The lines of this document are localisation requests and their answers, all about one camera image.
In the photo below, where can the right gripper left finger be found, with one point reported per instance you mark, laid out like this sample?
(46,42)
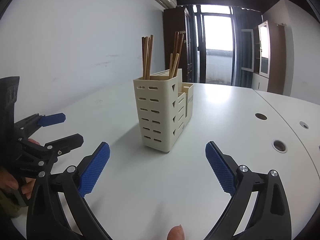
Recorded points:
(58,209)

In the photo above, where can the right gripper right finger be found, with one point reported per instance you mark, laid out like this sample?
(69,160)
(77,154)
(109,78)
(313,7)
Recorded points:
(270,217)

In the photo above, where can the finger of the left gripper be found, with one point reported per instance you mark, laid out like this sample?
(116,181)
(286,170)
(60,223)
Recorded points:
(64,145)
(49,120)

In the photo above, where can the dark brown chopstick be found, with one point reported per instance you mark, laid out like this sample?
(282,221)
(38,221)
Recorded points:
(149,53)
(143,56)
(180,44)
(175,44)

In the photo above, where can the person's left hand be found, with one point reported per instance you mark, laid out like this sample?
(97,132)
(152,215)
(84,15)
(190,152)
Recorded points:
(10,184)

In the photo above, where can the person's right hand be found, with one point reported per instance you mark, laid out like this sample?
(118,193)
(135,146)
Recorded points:
(176,233)

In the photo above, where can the cream plastic utensil holder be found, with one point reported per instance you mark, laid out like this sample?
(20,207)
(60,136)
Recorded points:
(164,108)

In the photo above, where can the brown white glass cabinet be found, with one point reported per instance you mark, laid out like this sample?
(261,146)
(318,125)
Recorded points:
(268,49)

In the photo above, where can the glass balcony door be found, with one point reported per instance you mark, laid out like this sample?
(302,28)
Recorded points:
(214,44)

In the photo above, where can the dark blue curtain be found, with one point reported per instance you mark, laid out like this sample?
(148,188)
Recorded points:
(244,21)

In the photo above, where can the black camera module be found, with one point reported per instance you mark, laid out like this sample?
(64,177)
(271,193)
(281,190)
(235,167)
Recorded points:
(8,97)

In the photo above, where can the table cable grommet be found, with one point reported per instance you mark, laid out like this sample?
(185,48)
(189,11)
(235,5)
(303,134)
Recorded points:
(279,146)
(261,116)
(303,124)

